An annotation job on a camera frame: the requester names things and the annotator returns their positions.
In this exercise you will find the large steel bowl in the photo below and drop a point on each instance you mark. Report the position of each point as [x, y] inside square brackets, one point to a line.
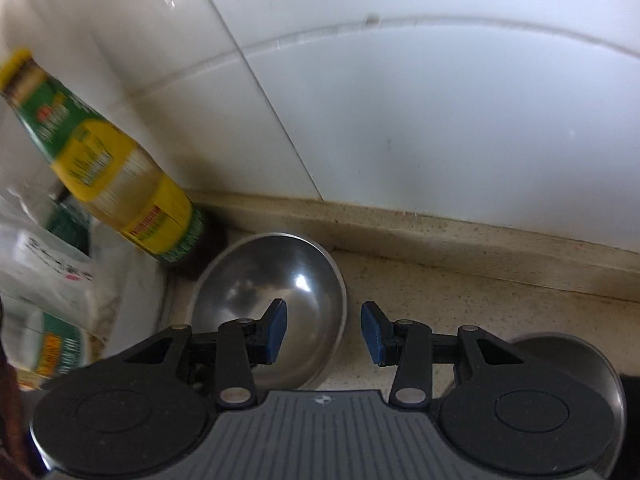
[543, 406]

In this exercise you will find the white plastic bag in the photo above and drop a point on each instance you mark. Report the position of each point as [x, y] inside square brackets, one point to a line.
[54, 254]

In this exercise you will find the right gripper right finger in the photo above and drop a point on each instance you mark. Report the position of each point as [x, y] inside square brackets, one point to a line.
[406, 345]

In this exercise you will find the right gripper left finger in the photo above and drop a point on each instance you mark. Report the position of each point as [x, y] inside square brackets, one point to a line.
[242, 345]

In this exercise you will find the yellow green label sauce bottle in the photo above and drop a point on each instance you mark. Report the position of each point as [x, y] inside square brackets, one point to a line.
[106, 170]

